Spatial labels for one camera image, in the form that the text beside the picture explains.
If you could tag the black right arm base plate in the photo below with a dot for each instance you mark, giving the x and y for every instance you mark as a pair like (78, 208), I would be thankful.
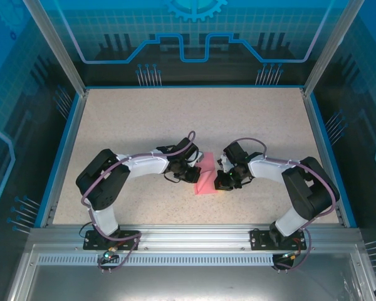
(260, 239)

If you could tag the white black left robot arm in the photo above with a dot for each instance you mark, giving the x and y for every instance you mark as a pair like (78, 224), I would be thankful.
(105, 185)

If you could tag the aluminium side rail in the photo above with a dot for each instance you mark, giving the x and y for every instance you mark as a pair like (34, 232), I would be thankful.
(322, 150)
(67, 150)

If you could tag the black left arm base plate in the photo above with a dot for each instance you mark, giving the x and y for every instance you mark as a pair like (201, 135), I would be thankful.
(128, 239)

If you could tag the aluminium frame post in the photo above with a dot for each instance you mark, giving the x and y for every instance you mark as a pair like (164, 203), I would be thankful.
(329, 50)
(59, 50)

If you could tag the aluminium mounting rail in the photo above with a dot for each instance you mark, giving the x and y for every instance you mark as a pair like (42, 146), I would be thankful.
(194, 238)

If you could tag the pink cloth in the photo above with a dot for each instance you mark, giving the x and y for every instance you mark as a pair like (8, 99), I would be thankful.
(208, 185)

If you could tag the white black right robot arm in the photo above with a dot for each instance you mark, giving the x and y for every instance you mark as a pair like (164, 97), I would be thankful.
(310, 191)

